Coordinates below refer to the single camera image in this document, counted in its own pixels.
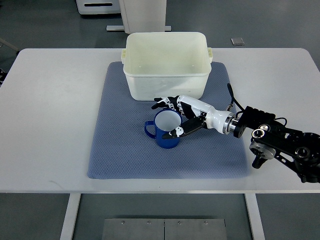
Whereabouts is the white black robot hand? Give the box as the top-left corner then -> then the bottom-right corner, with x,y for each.
151,95 -> 237,139

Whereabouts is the blue enamel mug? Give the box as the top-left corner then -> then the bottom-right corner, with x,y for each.
144,109 -> 182,149

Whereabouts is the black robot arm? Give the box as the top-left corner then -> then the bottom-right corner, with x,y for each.
226,83 -> 320,183

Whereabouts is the white plastic box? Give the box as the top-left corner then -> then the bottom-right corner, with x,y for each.
121,32 -> 213,101

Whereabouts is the small grey floor socket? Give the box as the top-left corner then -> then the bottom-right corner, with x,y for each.
230,37 -> 245,46

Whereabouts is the blue textured mat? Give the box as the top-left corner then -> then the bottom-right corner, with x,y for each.
87,61 -> 250,179

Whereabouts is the right white table leg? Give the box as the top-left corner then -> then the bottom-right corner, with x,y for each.
244,193 -> 265,240

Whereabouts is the white table leg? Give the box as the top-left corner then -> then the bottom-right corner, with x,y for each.
60,193 -> 81,240
244,193 -> 265,240

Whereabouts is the grey metal floor plate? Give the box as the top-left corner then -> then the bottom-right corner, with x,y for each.
102,218 -> 227,240

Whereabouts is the left white table leg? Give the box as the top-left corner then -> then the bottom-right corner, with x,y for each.
60,193 -> 81,240

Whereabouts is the white cabinet with slot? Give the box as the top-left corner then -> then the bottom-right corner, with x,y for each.
75,0 -> 121,15

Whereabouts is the white pedestal column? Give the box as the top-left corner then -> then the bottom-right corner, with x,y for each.
106,0 -> 172,34

